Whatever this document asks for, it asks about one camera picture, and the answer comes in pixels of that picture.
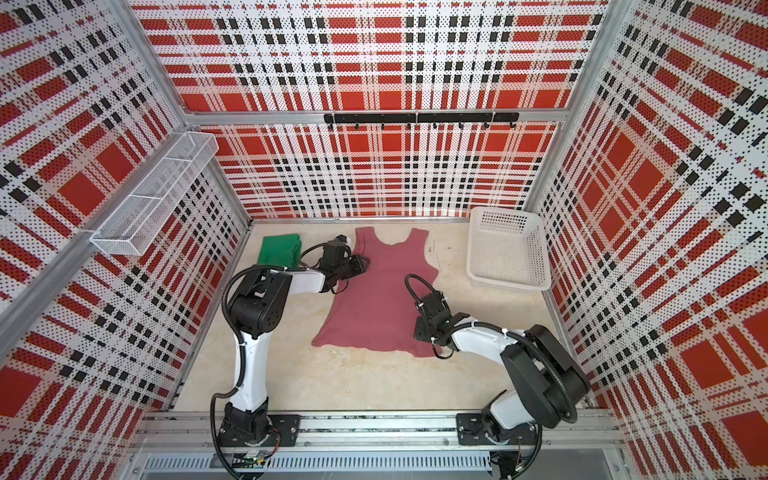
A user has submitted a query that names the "green tank top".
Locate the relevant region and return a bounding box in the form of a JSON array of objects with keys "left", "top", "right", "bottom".
[{"left": 257, "top": 233, "right": 302, "bottom": 268}]

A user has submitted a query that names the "maroon tank top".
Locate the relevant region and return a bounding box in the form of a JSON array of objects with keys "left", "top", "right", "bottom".
[{"left": 311, "top": 227, "right": 439, "bottom": 358}]

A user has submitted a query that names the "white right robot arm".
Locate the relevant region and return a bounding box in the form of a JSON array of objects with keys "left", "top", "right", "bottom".
[{"left": 414, "top": 291, "right": 590, "bottom": 445}]

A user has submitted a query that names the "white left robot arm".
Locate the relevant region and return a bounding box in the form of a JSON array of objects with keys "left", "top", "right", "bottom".
[{"left": 210, "top": 235, "right": 370, "bottom": 447}]

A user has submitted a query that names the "white perforated plastic basket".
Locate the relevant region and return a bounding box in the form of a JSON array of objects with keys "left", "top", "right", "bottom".
[{"left": 466, "top": 207, "right": 552, "bottom": 292}]

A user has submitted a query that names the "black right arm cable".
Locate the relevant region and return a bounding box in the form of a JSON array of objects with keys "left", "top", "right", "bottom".
[{"left": 403, "top": 273, "right": 580, "bottom": 475}]

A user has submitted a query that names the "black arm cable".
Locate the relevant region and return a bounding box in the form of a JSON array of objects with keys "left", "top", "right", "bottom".
[
  {"left": 208, "top": 241, "right": 337, "bottom": 480},
  {"left": 403, "top": 273, "right": 580, "bottom": 475}
]

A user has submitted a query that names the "black wall hook rail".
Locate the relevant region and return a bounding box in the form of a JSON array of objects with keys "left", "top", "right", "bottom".
[{"left": 323, "top": 112, "right": 520, "bottom": 128}]

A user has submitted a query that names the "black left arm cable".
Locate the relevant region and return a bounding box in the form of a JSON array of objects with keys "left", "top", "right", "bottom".
[{"left": 208, "top": 241, "right": 337, "bottom": 480}]

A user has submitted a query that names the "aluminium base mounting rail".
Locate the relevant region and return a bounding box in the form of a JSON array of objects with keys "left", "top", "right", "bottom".
[{"left": 130, "top": 409, "right": 624, "bottom": 453}]

